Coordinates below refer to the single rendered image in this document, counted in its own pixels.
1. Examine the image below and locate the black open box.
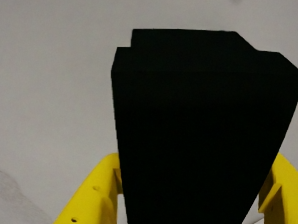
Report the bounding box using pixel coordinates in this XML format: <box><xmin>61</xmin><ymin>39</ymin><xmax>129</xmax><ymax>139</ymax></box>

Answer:
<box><xmin>130</xmin><ymin>29</ymin><xmax>256</xmax><ymax>50</ymax></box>

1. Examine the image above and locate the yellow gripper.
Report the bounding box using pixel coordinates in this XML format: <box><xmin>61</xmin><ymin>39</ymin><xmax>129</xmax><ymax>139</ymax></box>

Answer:
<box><xmin>53</xmin><ymin>152</ymin><xmax>298</xmax><ymax>224</ymax></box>

